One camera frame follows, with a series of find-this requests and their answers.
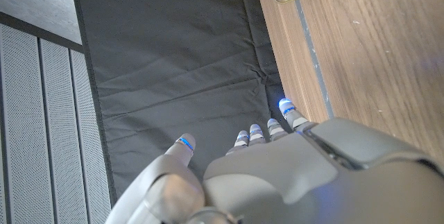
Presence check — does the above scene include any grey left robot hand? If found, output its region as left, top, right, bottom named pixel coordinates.
left=105, top=98, right=444, bottom=224

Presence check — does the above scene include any black backdrop cloth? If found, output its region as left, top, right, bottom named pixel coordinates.
left=68, top=0, right=292, bottom=199

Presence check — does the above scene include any grey perforated metal panel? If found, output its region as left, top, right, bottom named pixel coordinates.
left=0, top=10, right=112, bottom=224

